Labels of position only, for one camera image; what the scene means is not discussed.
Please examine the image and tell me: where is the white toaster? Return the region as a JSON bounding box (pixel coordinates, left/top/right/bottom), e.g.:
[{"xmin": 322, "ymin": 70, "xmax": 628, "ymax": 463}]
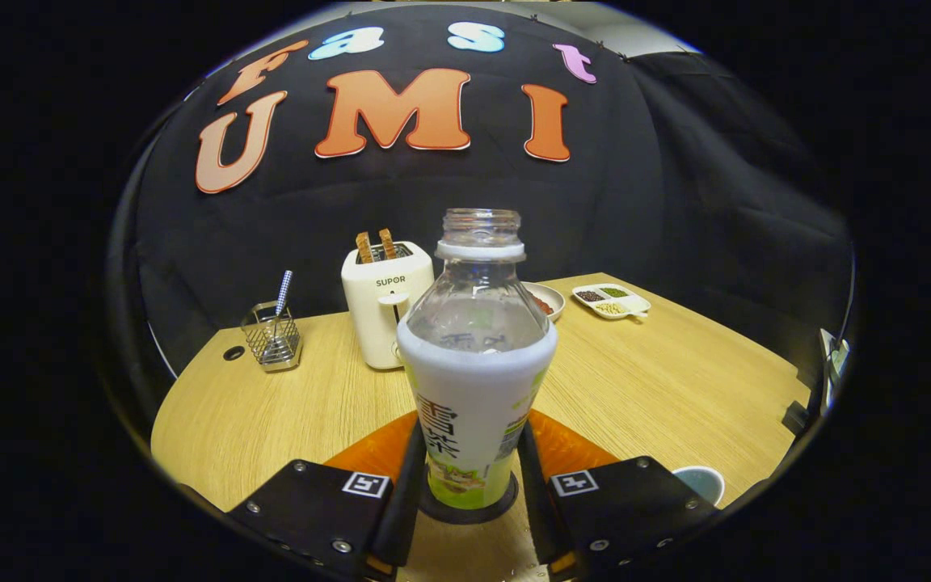
[{"xmin": 341, "ymin": 241, "xmax": 436, "ymax": 371}]

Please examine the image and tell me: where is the dark brown round coaster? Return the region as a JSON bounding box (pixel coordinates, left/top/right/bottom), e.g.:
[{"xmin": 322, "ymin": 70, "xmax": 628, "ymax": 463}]
[{"xmin": 419, "ymin": 473, "xmax": 520, "ymax": 525}]

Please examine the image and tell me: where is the wire mesh utensil holder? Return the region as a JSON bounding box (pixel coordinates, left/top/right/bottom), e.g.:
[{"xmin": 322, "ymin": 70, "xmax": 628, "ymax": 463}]
[{"xmin": 240, "ymin": 302, "xmax": 303, "ymax": 373}]

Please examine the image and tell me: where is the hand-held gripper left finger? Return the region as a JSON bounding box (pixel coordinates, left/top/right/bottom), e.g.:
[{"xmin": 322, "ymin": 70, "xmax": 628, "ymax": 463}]
[{"xmin": 227, "ymin": 411, "xmax": 428, "ymax": 581}]

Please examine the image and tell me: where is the white divided seed tray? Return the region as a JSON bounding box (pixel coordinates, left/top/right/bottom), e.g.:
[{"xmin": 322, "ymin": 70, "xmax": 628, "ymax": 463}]
[{"xmin": 571, "ymin": 283, "xmax": 652, "ymax": 321}]

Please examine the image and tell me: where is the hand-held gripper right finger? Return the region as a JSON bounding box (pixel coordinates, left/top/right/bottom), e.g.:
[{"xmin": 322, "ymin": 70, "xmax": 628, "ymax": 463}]
[{"xmin": 516, "ymin": 408, "xmax": 721, "ymax": 579}]

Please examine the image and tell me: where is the white green label juice bottle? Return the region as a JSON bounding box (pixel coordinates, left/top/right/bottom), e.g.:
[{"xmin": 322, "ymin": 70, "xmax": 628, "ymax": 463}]
[{"xmin": 396, "ymin": 208, "xmax": 558, "ymax": 510}]

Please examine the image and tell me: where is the white cup blue inside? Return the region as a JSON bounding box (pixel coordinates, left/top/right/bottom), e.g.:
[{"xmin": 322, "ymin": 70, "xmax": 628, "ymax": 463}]
[{"xmin": 672, "ymin": 466, "xmax": 727, "ymax": 508}]

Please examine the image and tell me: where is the plate with brown food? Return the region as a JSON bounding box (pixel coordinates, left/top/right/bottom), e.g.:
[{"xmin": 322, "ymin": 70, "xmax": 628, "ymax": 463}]
[{"xmin": 520, "ymin": 281, "xmax": 567, "ymax": 323}]

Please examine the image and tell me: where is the wooden table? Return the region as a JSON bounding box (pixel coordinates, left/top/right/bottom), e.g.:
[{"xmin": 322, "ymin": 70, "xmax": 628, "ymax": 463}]
[{"xmin": 150, "ymin": 272, "xmax": 812, "ymax": 582}]

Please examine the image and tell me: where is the checkered handle spoon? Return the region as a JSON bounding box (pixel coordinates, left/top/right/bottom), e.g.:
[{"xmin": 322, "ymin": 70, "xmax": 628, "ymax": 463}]
[{"xmin": 272, "ymin": 270, "xmax": 294, "ymax": 340}]

